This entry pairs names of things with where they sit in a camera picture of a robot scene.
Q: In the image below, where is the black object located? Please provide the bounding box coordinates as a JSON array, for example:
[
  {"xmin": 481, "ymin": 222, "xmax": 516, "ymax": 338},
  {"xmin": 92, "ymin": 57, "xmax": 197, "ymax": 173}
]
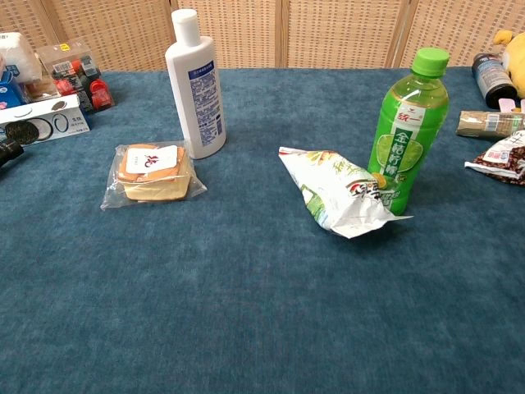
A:
[{"xmin": 0, "ymin": 138, "xmax": 25, "ymax": 169}]

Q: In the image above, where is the brown white snack bag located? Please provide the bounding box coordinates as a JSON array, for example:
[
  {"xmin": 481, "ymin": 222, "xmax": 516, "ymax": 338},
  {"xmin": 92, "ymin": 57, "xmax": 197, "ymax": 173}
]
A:
[{"xmin": 463, "ymin": 130, "xmax": 525, "ymax": 186}]

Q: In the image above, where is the woven folding screen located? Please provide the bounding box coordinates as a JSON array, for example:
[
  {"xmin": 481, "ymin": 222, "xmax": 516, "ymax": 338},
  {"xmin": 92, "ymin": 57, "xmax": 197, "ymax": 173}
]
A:
[{"xmin": 0, "ymin": 0, "xmax": 525, "ymax": 71}]

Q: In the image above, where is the clear box with red items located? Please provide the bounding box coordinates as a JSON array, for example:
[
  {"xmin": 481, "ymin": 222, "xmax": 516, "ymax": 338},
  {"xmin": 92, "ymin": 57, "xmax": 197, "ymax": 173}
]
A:
[{"xmin": 36, "ymin": 39, "xmax": 116, "ymax": 112}]

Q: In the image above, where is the pink white small object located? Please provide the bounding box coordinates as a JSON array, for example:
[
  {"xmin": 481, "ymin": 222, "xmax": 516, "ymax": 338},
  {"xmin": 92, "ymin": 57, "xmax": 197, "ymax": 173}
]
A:
[{"xmin": 497, "ymin": 97, "xmax": 523, "ymax": 113}]

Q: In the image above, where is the yellow plush toy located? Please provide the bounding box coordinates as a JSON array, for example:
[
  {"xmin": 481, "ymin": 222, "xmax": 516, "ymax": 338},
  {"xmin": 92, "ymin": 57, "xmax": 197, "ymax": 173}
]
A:
[{"xmin": 492, "ymin": 29, "xmax": 525, "ymax": 99}]

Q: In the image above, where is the dark bottle with label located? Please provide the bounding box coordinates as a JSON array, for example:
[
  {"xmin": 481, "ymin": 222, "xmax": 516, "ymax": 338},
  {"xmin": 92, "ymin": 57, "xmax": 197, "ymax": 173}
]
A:
[{"xmin": 471, "ymin": 52, "xmax": 519, "ymax": 110}]

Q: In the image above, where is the white green snack bag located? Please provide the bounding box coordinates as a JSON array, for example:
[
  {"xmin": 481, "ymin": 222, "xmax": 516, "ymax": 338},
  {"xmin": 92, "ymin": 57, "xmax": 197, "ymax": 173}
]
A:
[{"xmin": 278, "ymin": 146, "xmax": 413, "ymax": 240}]

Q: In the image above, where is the packaged cake in clear bag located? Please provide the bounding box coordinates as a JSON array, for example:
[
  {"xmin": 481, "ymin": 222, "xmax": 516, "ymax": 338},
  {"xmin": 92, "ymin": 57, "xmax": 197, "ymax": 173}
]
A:
[{"xmin": 100, "ymin": 140, "xmax": 208, "ymax": 212}]

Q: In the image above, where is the white lotion bottle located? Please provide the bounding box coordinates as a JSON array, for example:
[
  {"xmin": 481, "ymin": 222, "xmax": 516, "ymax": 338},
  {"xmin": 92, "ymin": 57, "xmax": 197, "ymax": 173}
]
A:
[{"xmin": 164, "ymin": 8, "xmax": 227, "ymax": 161}]

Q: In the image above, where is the blue white tissue pack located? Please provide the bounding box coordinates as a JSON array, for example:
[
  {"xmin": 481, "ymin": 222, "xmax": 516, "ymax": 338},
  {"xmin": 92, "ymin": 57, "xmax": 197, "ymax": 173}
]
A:
[{"xmin": 0, "ymin": 69, "xmax": 26, "ymax": 111}]

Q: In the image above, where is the white plastic bag package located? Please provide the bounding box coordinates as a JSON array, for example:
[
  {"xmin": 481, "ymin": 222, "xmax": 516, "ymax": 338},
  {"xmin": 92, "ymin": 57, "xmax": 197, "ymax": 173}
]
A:
[{"xmin": 0, "ymin": 31, "xmax": 43, "ymax": 84}]

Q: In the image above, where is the green drink bottle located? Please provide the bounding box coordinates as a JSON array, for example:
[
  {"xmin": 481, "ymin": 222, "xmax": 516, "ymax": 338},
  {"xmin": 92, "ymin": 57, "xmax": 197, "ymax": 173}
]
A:
[{"xmin": 367, "ymin": 47, "xmax": 451, "ymax": 217}]

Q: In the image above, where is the white cookie box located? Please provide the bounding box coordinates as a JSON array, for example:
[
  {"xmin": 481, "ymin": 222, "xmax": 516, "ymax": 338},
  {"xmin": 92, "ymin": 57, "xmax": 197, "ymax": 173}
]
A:
[{"xmin": 0, "ymin": 94, "xmax": 92, "ymax": 146}]

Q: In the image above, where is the blue tablecloth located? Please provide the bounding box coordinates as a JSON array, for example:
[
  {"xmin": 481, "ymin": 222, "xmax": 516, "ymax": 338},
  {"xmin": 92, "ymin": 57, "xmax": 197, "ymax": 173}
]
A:
[{"xmin": 0, "ymin": 66, "xmax": 525, "ymax": 394}]

